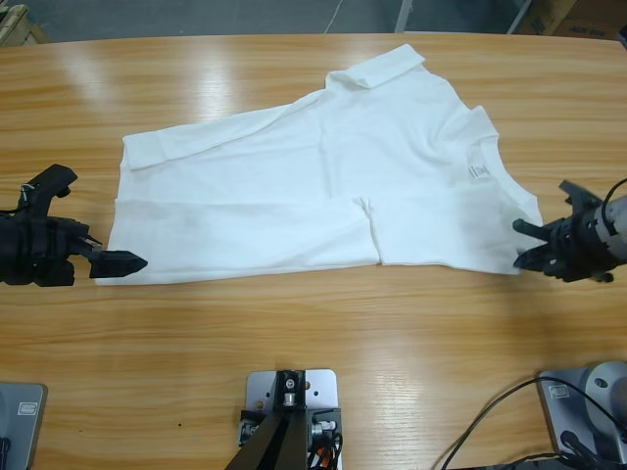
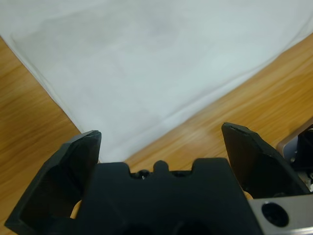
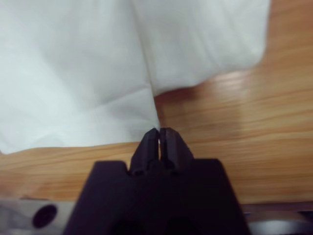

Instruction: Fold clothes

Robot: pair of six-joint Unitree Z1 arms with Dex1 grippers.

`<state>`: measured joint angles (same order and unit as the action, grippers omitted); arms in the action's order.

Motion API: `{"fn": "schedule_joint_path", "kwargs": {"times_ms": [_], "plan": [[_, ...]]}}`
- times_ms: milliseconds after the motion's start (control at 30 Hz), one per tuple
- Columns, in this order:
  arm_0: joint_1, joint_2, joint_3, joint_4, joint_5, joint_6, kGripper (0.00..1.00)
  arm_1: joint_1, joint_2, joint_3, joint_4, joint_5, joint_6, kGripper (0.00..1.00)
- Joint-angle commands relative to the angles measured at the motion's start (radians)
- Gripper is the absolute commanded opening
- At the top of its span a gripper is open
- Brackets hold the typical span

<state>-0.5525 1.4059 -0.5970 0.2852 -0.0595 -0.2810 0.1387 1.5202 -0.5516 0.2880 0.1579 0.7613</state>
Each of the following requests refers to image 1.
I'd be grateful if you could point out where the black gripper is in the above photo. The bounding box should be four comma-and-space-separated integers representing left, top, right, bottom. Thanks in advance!
0, 207, 150, 288
511, 202, 616, 285

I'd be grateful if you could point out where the white t-shirt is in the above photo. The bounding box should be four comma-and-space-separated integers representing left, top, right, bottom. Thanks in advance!
92, 42, 545, 289

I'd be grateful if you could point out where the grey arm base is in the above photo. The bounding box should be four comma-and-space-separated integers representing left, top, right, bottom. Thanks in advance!
536, 360, 627, 464
0, 381, 49, 470

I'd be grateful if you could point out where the cardboard box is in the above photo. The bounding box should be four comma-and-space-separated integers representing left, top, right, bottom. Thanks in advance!
518, 0, 627, 39

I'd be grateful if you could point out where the wooden crate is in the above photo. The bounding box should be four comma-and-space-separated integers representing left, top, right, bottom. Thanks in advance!
0, 0, 48, 48

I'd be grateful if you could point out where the orange clamp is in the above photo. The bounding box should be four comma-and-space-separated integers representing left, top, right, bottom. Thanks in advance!
313, 439, 335, 466

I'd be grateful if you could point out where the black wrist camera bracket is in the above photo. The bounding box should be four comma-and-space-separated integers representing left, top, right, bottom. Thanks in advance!
559, 179, 604, 210
17, 164, 78, 212

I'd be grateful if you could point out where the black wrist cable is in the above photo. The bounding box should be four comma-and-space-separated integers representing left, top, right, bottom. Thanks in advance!
601, 178, 627, 232

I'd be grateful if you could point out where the black base cable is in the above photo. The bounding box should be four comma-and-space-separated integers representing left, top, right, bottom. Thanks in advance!
433, 374, 627, 470

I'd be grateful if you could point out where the white metal frame leg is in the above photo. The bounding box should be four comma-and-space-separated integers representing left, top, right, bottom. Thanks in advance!
394, 0, 418, 34
506, 0, 535, 35

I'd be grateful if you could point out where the dark camera post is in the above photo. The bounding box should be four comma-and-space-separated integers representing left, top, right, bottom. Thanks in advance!
222, 370, 309, 470

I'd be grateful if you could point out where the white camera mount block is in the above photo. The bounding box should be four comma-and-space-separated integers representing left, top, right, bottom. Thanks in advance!
237, 369, 344, 470

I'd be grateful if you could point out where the black mount cable bundle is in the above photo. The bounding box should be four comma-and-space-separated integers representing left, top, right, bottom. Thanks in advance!
306, 430, 347, 470

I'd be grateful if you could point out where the thin white floor cable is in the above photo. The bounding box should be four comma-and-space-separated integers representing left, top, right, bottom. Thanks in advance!
324, 0, 347, 34

